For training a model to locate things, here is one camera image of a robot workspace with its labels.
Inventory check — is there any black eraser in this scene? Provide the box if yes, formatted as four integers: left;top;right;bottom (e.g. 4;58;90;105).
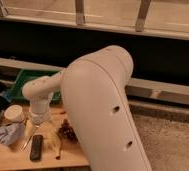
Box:
30;135;43;161

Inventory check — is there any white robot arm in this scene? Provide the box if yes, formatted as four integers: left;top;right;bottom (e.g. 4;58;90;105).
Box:
22;45;152;171

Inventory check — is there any light blue cloth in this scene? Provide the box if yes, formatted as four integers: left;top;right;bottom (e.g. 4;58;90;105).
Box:
0;123;25;146

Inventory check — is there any silver fork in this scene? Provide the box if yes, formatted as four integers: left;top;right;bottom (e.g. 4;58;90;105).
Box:
20;124;41;151

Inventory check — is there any yellow banana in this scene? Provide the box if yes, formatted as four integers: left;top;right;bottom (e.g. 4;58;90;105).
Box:
49;131;62;160

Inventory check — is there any green plastic tray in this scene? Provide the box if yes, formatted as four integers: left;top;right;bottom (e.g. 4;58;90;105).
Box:
10;69;55;103

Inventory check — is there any purple grape bunch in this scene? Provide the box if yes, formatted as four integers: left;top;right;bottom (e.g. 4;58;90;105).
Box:
58;119;78;142

